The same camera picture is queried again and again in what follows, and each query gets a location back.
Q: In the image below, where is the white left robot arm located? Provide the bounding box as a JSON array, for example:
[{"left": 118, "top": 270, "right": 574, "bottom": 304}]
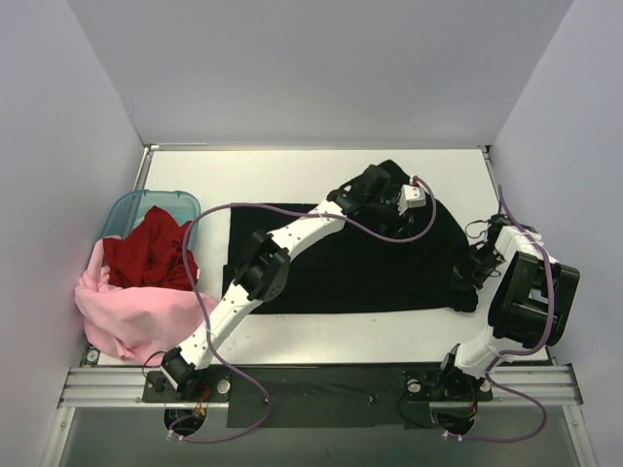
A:
[{"left": 161, "top": 164, "right": 426, "bottom": 401}]

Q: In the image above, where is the red t shirt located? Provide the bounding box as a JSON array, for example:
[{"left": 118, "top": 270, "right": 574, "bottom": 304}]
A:
[{"left": 103, "top": 206, "right": 199, "bottom": 291}]

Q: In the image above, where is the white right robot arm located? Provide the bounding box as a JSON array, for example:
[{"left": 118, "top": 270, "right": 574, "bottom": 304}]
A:
[{"left": 434, "top": 215, "right": 580, "bottom": 398}]

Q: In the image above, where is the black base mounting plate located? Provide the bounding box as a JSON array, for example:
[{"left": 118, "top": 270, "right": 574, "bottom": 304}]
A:
[{"left": 142, "top": 364, "right": 493, "bottom": 428}]

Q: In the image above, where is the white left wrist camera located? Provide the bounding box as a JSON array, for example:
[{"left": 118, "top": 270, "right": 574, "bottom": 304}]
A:
[{"left": 397, "top": 183, "right": 426, "bottom": 215}]

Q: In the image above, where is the black t shirt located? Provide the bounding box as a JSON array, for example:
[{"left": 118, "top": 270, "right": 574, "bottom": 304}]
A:
[{"left": 254, "top": 200, "right": 478, "bottom": 315}]

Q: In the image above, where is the teal plastic bin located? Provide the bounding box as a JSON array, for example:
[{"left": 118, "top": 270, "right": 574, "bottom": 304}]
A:
[{"left": 100, "top": 190, "right": 201, "bottom": 238}]

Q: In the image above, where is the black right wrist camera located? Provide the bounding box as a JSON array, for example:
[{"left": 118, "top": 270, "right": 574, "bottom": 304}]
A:
[{"left": 463, "top": 214, "right": 510, "bottom": 245}]

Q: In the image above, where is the aluminium front rail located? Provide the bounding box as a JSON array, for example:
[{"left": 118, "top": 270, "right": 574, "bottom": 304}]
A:
[{"left": 58, "top": 366, "right": 583, "bottom": 409}]

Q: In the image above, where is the pink t shirt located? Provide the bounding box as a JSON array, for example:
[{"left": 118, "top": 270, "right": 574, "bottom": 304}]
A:
[{"left": 74, "top": 239, "right": 217, "bottom": 363}]

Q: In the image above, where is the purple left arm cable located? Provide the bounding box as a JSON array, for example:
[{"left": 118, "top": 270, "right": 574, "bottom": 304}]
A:
[{"left": 165, "top": 175, "right": 439, "bottom": 443}]

